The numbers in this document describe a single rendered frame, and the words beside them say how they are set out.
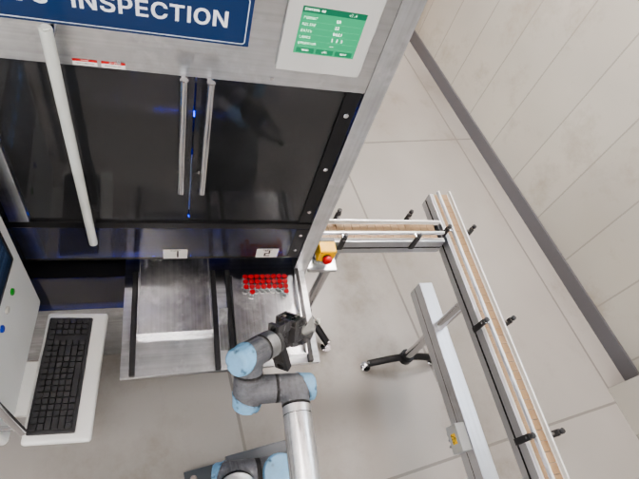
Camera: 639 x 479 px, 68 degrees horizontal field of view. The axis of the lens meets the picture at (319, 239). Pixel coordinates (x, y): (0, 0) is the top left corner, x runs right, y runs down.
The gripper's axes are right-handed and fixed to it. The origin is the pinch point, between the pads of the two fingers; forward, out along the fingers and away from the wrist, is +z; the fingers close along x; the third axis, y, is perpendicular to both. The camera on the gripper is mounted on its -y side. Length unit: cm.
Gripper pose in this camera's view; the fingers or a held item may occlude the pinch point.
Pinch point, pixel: (309, 327)
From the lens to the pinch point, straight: 150.5
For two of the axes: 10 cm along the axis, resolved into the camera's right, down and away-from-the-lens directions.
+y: 0.9, -9.7, -2.3
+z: 5.1, -1.5, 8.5
